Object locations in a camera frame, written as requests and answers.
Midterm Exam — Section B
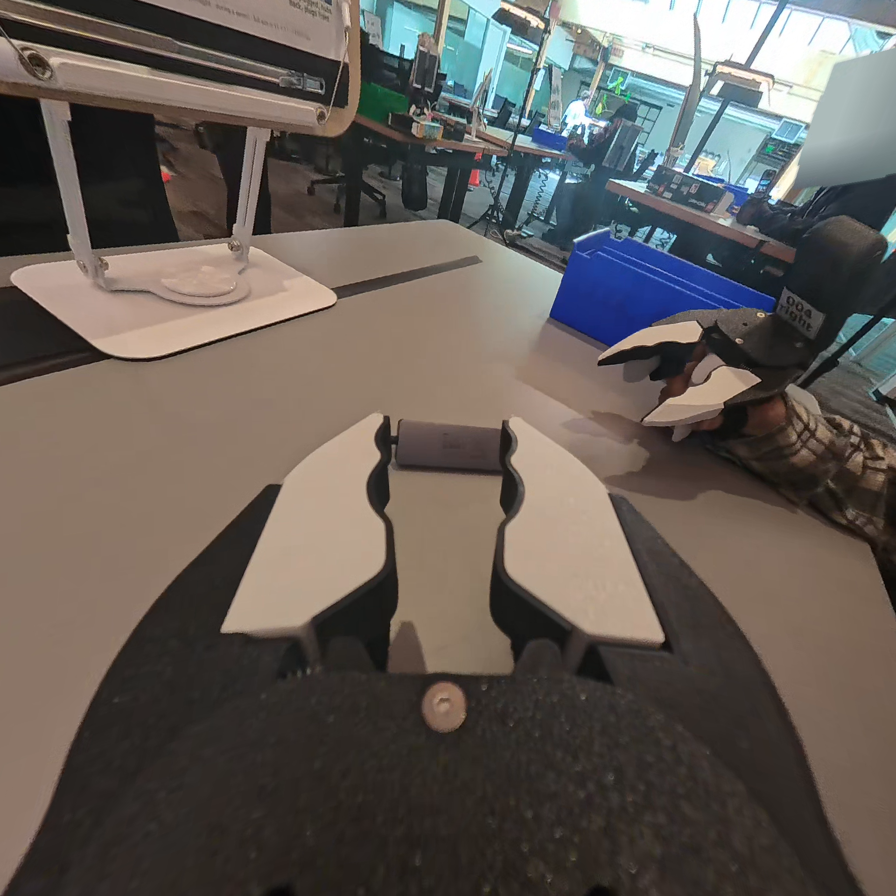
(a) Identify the person's right forearm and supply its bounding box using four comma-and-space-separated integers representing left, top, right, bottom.
707, 392, 896, 554

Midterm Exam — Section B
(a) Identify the printed instruction sheet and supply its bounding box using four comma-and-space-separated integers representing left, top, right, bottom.
140, 0, 351, 43

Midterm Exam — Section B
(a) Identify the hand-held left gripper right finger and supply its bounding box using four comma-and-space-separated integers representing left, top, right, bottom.
489, 416, 666, 674

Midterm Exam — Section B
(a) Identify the person's right hand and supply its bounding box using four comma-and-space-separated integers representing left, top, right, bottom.
660, 357, 788, 442

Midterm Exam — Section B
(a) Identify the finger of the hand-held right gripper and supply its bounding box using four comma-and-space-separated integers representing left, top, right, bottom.
597, 321, 705, 382
641, 352, 763, 428

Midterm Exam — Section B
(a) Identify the wooden top desk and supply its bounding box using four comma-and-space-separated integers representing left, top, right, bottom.
353, 112, 508, 225
605, 178, 799, 263

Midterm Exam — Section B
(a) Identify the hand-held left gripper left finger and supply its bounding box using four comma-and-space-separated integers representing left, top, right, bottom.
220, 413, 399, 673

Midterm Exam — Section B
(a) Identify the white metal stand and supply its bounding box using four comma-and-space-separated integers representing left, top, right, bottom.
0, 28, 339, 361

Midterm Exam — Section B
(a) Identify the black cardboard box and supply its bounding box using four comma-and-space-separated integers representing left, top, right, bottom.
647, 167, 729, 211

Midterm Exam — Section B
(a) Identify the stack of green bins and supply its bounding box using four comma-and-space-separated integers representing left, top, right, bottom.
358, 83, 410, 119

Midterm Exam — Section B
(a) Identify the wooden clipboard board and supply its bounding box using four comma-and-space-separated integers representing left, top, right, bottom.
0, 0, 363, 137

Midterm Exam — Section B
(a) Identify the dark slim usb hub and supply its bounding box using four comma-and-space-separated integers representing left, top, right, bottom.
392, 419, 508, 476

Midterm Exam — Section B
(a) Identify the black tripod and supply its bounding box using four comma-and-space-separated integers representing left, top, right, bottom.
468, 0, 554, 240

